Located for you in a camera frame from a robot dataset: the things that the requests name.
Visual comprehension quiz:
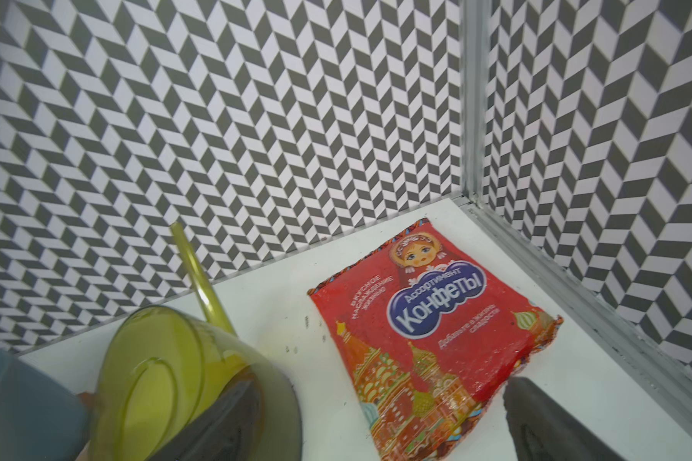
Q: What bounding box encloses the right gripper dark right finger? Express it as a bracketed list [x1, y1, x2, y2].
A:
[503, 378, 622, 461]

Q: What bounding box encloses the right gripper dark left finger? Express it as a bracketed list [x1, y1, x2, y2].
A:
[149, 380, 261, 461]

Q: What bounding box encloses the green transparent watering can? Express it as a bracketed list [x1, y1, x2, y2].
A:
[88, 223, 303, 460]

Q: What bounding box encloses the blue-grey plant pot pink succulent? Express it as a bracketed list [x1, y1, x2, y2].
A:
[0, 350, 90, 460]

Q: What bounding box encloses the red candy bag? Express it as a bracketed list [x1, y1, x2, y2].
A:
[309, 219, 561, 460]

